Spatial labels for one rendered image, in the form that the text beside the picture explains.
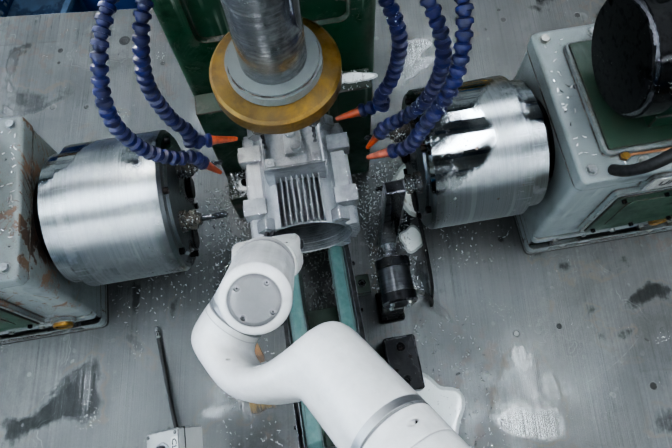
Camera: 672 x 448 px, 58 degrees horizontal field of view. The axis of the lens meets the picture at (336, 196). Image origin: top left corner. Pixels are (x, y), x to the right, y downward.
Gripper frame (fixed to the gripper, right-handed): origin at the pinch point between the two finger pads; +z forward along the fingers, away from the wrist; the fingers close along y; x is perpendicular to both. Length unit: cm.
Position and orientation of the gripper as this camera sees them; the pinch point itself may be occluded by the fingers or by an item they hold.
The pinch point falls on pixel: (270, 242)
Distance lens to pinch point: 99.4
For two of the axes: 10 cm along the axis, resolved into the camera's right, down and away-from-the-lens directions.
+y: 9.9, -1.6, 0.3
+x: -1.6, -9.8, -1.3
